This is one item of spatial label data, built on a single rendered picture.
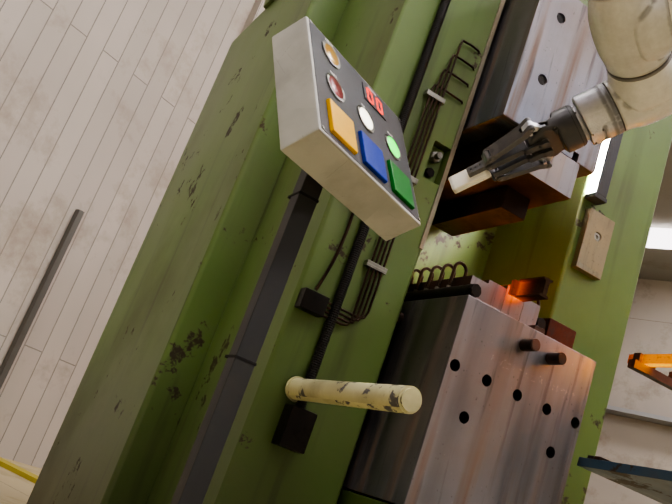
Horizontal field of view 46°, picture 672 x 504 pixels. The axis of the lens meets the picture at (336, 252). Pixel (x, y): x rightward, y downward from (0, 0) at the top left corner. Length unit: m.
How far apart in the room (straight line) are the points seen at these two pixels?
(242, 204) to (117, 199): 3.70
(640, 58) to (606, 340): 1.07
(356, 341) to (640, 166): 1.03
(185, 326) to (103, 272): 3.74
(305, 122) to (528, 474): 0.90
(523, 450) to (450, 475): 0.19
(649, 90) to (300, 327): 0.83
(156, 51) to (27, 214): 1.54
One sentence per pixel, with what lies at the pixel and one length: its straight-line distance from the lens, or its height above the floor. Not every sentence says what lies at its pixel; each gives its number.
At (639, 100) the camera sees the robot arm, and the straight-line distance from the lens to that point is 1.36.
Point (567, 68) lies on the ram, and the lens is 2.06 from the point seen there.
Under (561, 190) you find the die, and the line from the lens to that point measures 1.96.
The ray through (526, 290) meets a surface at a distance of 1.80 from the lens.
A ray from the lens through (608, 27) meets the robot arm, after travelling 1.26.
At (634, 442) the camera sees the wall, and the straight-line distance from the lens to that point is 13.02.
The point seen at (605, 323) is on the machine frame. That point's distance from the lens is 2.21.
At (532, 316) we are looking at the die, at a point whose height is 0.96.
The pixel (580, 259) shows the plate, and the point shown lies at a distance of 2.14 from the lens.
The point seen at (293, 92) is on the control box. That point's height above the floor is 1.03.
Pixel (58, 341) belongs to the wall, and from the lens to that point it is 5.67.
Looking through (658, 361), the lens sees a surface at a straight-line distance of 1.95.
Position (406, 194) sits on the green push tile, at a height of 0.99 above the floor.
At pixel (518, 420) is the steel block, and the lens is 1.75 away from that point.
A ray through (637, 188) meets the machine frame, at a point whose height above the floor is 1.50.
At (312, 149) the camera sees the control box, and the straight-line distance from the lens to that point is 1.31.
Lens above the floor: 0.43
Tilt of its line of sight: 17 degrees up
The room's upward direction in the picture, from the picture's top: 20 degrees clockwise
